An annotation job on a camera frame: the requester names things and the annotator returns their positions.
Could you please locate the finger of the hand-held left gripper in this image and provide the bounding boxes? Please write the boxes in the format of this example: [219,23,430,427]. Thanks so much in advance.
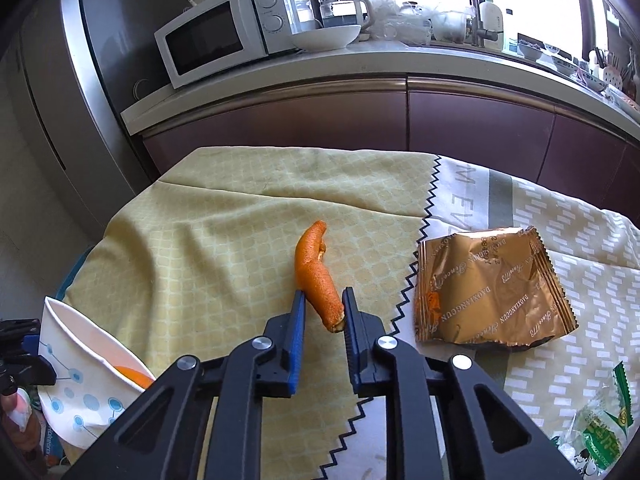
[22,355,57,387]
[0,317,42,358]

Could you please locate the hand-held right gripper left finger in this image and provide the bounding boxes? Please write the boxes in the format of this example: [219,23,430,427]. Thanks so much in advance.
[87,289,308,480]

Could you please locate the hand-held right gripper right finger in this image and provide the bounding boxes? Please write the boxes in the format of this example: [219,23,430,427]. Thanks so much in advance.
[341,286,568,480]

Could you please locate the printed paper cup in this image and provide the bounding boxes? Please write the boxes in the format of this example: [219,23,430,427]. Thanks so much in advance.
[37,296,156,449]

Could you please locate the blue plastic bin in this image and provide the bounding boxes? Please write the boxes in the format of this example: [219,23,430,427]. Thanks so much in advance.
[50,245,96,311]

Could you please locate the orange peel strip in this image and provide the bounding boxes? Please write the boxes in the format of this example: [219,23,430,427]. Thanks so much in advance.
[295,220,346,334]

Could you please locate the orange peel piece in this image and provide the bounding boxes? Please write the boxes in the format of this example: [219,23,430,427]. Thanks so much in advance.
[114,365,155,390]

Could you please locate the person's left hand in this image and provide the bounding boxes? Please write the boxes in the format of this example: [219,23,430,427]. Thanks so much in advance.
[0,390,35,443]

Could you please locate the blue printed packaging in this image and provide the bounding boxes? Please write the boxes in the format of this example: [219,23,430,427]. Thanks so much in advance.
[44,427,67,462]

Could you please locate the yellow checked cloth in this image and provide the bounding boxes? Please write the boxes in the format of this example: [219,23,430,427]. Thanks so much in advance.
[62,146,447,480]

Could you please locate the gold snack wrapper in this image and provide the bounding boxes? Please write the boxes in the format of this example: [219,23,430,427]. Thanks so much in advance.
[412,227,580,349]

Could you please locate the kitchen counter with cabinets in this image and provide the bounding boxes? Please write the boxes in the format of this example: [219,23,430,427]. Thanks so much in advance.
[120,40,640,222]

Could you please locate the grey refrigerator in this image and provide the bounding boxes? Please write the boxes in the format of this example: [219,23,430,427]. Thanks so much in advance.
[10,0,157,242]

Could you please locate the green white plastic wrapper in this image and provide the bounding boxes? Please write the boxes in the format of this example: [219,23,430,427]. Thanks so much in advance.
[550,360,632,479]

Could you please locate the large white bowl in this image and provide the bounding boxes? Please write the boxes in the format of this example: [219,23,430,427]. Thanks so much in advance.
[290,24,362,52]

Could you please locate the white microwave oven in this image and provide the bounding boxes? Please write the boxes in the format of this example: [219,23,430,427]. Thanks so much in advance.
[154,0,322,90]

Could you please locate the white electric kettle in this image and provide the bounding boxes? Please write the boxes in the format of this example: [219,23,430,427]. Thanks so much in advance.
[352,0,376,36]

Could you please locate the pile of clear plastic containers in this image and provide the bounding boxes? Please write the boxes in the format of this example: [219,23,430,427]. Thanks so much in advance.
[370,0,474,46]

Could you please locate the glass pot with lid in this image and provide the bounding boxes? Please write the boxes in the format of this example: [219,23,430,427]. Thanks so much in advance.
[318,0,364,29]

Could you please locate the metal kitchen faucet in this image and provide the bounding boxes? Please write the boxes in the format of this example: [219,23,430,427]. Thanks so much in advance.
[457,0,501,49]

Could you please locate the white soap bottle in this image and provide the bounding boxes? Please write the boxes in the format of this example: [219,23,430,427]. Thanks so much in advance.
[478,0,505,52]

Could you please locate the white utensil holder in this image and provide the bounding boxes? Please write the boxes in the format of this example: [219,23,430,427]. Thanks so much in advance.
[587,47,626,86]

